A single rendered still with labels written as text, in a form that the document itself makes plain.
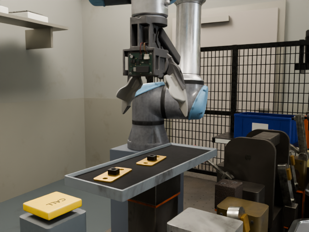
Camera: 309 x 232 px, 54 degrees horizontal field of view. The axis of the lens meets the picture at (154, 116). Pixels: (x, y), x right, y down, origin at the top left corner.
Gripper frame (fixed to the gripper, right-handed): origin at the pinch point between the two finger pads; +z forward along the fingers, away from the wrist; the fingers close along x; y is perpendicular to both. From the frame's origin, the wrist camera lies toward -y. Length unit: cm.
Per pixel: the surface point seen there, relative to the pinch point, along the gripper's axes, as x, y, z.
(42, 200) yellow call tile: -5.1, 27.7, 9.9
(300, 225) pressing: 30.0, -16.5, 26.0
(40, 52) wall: -266, -227, -42
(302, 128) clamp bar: 30, -63, 9
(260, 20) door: -14, -292, -71
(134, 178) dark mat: 2.1, 13.0, 9.9
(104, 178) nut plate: -2.6, 15.5, 9.8
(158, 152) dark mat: -2.6, -7.6, 10.0
